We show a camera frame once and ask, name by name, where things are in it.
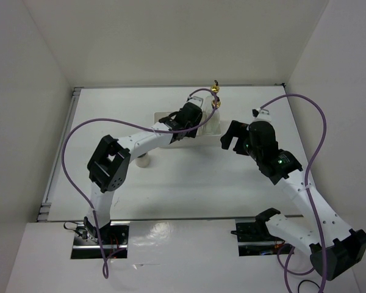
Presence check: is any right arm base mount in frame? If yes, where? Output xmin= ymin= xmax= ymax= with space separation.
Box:
xmin=230 ymin=208 xmax=291 ymax=256

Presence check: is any glass oil bottle gold spout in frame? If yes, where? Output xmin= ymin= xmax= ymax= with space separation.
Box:
xmin=201 ymin=96 xmax=223 ymax=136

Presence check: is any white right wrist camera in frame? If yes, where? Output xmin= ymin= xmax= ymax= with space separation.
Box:
xmin=252 ymin=108 xmax=271 ymax=123

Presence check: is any black cable on floor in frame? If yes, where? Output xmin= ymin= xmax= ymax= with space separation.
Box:
xmin=298 ymin=280 xmax=324 ymax=293

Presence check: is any white powder jar black lid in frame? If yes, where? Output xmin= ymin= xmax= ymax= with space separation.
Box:
xmin=135 ymin=153 xmax=151 ymax=168

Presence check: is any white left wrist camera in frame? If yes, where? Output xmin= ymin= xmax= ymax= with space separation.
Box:
xmin=187 ymin=96 xmax=204 ymax=108

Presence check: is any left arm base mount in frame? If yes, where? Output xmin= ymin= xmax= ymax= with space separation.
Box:
xmin=63 ymin=221 xmax=129 ymax=259

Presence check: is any white three-compartment organizer tray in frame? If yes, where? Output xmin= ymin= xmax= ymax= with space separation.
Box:
xmin=141 ymin=112 xmax=221 ymax=150

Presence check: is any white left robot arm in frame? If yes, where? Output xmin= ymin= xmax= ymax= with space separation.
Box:
xmin=84 ymin=100 xmax=203 ymax=244

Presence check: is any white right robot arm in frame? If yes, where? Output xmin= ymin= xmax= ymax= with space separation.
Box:
xmin=220 ymin=120 xmax=366 ymax=281

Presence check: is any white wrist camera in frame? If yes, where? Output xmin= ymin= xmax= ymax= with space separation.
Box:
xmin=187 ymin=96 xmax=204 ymax=108
xmin=252 ymin=108 xmax=271 ymax=123

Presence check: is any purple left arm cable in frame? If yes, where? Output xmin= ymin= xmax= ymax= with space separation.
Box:
xmin=62 ymin=88 xmax=218 ymax=280

